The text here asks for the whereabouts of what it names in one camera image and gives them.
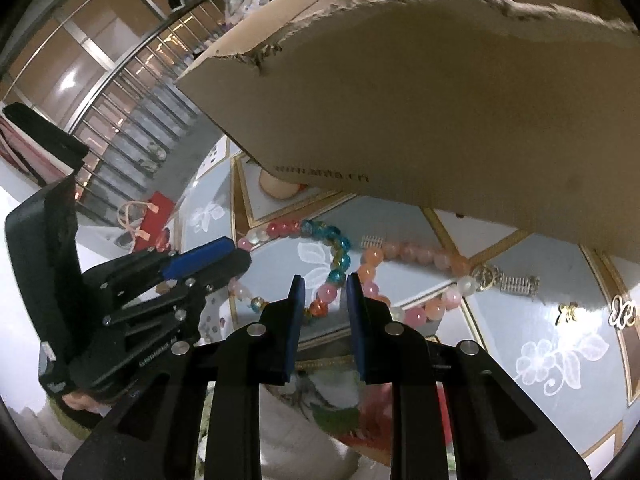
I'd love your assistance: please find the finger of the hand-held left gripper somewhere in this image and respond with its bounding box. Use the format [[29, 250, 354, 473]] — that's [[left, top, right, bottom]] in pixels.
[[82, 237, 236, 306], [102, 252, 252, 346]]

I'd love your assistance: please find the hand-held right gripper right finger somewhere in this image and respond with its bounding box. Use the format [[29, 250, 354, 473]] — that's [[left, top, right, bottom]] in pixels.
[[345, 273, 589, 480]]

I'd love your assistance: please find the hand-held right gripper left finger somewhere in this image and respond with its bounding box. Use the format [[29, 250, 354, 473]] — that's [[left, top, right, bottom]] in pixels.
[[62, 275, 306, 480]]

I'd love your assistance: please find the pink orange bead bracelet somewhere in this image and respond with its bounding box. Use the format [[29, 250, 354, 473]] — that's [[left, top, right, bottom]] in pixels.
[[357, 242, 476, 327]]

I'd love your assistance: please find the multicolour glass bead bracelet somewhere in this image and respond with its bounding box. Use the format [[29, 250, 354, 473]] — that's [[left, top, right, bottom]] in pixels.
[[227, 219, 352, 322]]

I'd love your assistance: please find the brown cardboard box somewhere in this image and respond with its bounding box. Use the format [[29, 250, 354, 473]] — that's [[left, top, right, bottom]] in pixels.
[[175, 0, 640, 262]]

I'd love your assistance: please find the gold butterfly earring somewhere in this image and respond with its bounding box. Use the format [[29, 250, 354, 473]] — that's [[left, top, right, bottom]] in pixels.
[[609, 296, 639, 331]]

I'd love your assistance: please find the person's left hand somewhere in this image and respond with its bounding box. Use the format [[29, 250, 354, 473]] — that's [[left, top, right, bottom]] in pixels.
[[62, 391, 108, 414]]

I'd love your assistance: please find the red gift bag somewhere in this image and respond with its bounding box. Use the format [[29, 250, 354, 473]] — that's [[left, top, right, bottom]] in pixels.
[[117, 191, 176, 256]]

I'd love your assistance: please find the pink cloth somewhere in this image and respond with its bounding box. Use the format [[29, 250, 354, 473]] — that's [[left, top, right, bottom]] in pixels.
[[0, 115, 67, 187]]

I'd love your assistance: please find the black padded object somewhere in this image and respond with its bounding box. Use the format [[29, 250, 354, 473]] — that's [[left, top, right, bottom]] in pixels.
[[2, 102, 90, 172]]

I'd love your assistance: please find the green cloth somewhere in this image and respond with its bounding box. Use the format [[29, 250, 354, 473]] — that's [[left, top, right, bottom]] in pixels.
[[50, 402, 103, 433]]

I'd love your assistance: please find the white fluffy blanket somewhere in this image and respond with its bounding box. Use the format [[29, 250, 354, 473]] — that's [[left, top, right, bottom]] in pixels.
[[7, 395, 98, 461]]

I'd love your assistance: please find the metal stair railing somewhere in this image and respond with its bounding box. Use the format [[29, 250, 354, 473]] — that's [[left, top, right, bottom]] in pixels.
[[65, 0, 232, 222]]

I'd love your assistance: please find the grey floral tablecloth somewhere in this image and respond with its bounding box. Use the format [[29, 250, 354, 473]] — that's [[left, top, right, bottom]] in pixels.
[[177, 135, 640, 471]]

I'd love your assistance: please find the wooden sliding door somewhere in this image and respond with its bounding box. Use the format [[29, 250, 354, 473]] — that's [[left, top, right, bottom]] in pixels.
[[0, 0, 168, 128]]

